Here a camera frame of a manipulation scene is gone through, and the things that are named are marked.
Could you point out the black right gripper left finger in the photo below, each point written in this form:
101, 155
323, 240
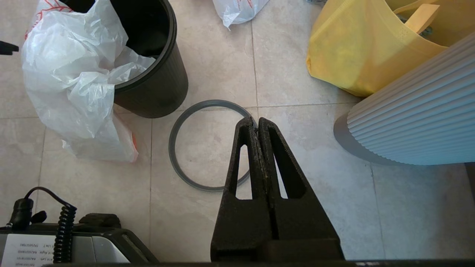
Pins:
230, 230

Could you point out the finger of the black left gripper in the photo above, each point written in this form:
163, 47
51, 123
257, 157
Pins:
7, 45
7, 51

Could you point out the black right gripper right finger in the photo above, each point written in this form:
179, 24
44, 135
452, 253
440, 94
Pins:
304, 222

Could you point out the white plastic bag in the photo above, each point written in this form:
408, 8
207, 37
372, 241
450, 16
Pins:
74, 74

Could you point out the white red-print trash bag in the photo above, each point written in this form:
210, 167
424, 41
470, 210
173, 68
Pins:
237, 11

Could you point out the black grey robot base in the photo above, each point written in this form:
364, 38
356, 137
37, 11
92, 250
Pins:
107, 244

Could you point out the black ribbed trash can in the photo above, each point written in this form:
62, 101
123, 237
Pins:
163, 85

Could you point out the yellow fabric tote bag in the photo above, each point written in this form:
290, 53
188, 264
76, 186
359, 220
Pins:
352, 55

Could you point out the clear bag with black items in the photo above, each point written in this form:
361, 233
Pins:
315, 1

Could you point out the pale ribbed bin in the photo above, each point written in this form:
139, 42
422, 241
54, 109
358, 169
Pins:
419, 126

